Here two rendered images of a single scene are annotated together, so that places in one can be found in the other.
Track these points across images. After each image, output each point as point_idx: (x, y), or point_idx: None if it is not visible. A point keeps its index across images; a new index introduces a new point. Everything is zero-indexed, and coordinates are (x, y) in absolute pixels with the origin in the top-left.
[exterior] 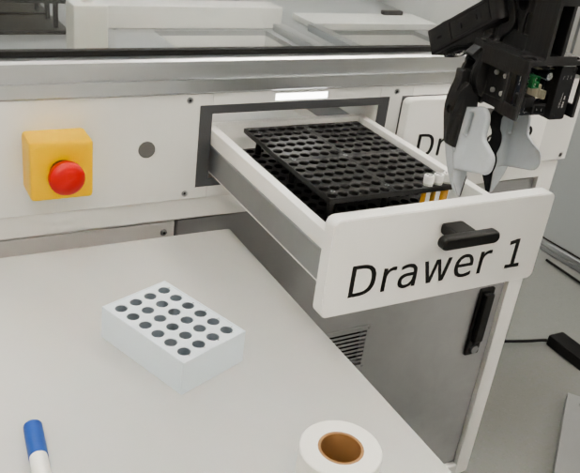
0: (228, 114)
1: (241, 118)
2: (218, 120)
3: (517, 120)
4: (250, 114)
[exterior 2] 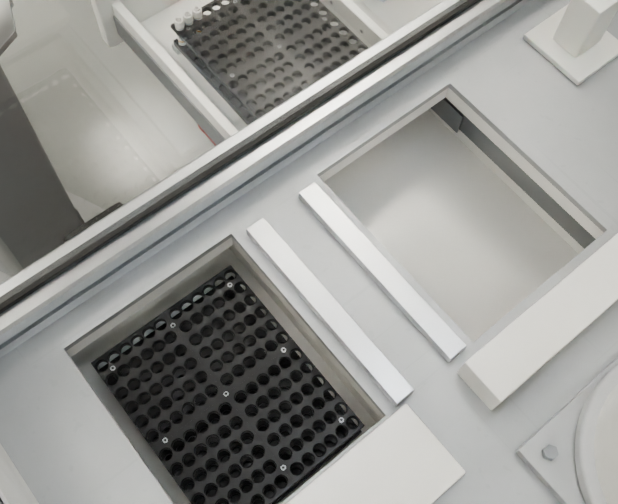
0: (461, 277)
1: (439, 269)
2: (463, 247)
3: None
4: (434, 288)
